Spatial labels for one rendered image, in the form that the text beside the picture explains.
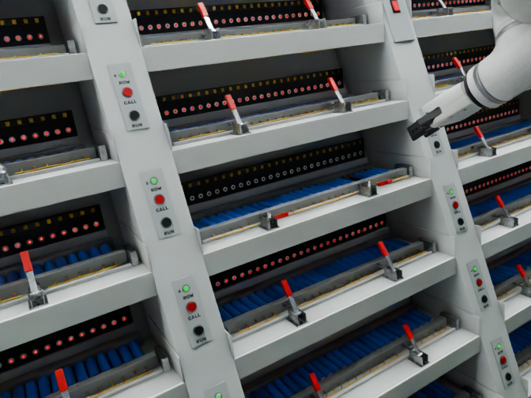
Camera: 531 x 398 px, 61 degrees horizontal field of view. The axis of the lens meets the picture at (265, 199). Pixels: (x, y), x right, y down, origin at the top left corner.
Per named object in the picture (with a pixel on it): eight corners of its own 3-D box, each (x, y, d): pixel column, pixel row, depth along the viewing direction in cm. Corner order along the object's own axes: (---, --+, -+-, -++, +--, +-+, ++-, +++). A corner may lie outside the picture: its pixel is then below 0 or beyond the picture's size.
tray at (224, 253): (432, 196, 111) (431, 158, 108) (206, 277, 84) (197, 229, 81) (374, 183, 128) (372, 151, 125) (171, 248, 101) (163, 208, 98)
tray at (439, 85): (566, 80, 143) (568, 35, 139) (434, 112, 116) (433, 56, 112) (505, 83, 160) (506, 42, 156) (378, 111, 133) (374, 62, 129)
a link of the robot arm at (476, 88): (500, 57, 82) (487, 66, 84) (469, 61, 78) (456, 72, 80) (522, 97, 80) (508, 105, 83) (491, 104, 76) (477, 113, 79)
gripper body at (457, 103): (493, 65, 84) (449, 96, 93) (457, 71, 79) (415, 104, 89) (512, 100, 82) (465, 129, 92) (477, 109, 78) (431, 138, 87)
